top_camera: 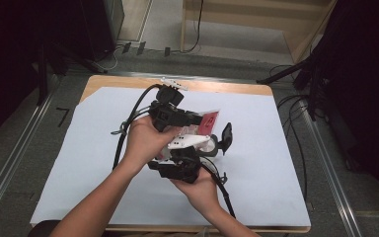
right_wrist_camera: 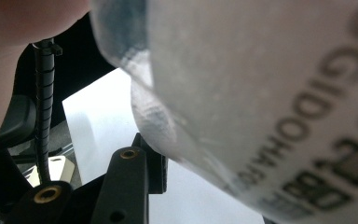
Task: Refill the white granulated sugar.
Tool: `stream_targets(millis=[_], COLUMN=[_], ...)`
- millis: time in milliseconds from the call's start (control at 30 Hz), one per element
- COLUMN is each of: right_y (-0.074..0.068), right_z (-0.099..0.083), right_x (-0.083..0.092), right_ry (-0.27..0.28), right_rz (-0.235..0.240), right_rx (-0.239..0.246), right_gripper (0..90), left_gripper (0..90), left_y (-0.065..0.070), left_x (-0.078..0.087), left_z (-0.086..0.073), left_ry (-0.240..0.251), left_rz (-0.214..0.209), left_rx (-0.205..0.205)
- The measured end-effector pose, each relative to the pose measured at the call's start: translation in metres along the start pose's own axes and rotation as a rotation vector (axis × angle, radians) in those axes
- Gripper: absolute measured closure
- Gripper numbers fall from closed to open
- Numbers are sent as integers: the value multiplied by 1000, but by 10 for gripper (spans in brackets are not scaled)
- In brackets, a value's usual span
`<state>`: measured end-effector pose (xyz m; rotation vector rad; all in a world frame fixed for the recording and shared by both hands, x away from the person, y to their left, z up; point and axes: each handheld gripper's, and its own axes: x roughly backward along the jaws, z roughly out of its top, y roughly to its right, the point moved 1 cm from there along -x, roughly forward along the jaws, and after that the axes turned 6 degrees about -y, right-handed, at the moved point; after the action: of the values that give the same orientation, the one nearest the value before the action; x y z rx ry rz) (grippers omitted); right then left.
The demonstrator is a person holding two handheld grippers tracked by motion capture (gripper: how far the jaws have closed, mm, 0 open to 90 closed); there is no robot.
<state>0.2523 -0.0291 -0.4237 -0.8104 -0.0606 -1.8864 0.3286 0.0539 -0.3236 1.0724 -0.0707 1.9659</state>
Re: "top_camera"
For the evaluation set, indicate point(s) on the black tripod stand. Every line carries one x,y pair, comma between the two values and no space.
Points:
283,74

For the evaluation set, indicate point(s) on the white paper sheet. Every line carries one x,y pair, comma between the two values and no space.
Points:
260,184

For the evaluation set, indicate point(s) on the black metal stand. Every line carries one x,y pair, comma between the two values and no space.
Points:
42,75

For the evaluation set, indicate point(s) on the black cabinet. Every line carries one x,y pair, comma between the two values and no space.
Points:
98,26

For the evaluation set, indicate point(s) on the small black tape strip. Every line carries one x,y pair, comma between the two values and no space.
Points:
141,48
167,51

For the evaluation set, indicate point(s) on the metal floor rail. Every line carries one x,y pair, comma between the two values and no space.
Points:
227,79
13,153
332,177

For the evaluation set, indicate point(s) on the black curtain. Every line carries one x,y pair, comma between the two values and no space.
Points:
6,49
368,82

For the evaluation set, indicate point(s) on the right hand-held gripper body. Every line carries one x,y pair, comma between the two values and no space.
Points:
186,164

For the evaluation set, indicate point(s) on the light wooden frame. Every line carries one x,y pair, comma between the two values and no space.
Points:
237,18

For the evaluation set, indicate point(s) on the red and white refill pouch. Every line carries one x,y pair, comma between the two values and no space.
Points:
210,120

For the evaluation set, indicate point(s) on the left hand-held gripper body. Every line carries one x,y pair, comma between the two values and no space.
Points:
164,112

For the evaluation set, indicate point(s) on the clear container with black lid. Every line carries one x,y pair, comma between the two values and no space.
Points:
227,138

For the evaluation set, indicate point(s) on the person's left hand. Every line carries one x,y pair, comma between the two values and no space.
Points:
144,144

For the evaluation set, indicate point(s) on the person's right hand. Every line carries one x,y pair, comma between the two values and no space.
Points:
200,194

